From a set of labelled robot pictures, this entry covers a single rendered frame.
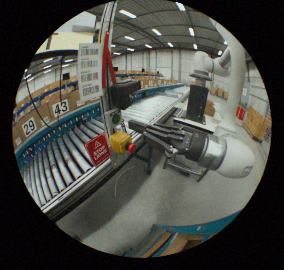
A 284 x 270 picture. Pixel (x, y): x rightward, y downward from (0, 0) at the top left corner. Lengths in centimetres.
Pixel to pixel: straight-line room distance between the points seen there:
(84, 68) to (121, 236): 125
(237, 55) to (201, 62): 61
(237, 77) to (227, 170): 27
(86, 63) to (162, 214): 124
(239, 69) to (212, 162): 29
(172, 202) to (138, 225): 46
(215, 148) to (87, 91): 37
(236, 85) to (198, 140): 24
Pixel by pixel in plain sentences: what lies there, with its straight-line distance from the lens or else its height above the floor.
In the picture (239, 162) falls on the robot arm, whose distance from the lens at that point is 26.
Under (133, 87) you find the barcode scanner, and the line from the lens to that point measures 35.
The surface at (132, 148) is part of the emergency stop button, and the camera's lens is 37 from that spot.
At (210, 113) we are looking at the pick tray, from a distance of 123.
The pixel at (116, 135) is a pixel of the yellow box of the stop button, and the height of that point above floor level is 88.
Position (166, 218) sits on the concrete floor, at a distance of 113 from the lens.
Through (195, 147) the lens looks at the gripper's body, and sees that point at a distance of 22.
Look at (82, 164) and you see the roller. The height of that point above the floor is 75.
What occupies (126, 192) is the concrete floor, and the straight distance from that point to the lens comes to 118.
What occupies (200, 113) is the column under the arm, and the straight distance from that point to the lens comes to 92.
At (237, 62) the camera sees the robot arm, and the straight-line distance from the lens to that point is 35.
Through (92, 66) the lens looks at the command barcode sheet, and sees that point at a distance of 32.
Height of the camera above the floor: 110
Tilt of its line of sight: 31 degrees down
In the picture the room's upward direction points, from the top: straight up
